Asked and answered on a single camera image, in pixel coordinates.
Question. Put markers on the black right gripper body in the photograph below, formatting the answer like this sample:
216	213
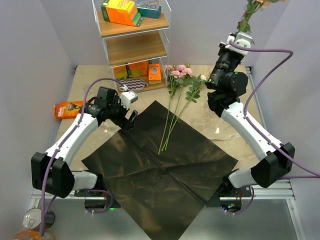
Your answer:
226	61

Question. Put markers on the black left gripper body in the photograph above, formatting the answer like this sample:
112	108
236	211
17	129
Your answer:
117	112

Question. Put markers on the peach rose stem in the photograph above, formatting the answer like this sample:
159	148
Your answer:
252	6

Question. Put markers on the pink artificial flower bouquet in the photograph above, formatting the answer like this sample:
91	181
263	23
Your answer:
180	78

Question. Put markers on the black wrapping paper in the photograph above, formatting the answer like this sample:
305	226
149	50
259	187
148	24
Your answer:
134	153

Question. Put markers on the cream printed ribbon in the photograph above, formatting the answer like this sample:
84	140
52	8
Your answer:
224	134

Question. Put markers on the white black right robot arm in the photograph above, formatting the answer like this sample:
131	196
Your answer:
227	85

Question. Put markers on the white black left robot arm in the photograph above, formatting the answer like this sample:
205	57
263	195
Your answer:
50	171

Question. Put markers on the orange sponge pack left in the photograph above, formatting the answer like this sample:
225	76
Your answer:
120	72

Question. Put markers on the orange sponge pack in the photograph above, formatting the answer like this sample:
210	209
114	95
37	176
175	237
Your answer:
154	73
120	72
138	69

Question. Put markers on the orange razor package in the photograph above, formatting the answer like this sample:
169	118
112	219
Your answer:
67	110

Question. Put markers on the orange sponge pack middle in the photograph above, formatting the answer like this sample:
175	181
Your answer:
138	69

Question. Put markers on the orange sponge pack right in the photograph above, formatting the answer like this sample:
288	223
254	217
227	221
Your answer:
154	73

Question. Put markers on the teal box top shelf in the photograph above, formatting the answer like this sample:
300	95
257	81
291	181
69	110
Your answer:
149	10

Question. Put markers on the orange sponge box top shelf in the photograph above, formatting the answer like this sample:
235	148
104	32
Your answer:
124	12

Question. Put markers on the metal tin can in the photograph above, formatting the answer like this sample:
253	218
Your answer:
32	219

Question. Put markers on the orange plastic container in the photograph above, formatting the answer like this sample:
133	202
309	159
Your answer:
34	235

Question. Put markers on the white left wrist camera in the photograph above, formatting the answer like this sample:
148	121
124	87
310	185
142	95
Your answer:
127	98

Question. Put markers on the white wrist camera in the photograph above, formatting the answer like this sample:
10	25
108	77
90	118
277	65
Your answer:
127	98
241	39

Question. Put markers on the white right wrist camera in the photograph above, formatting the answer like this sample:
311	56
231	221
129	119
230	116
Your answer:
241	39

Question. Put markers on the white wire wooden shelf rack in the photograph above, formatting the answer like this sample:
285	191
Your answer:
125	44

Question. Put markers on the aluminium rail frame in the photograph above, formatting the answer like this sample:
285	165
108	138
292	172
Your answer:
281	190

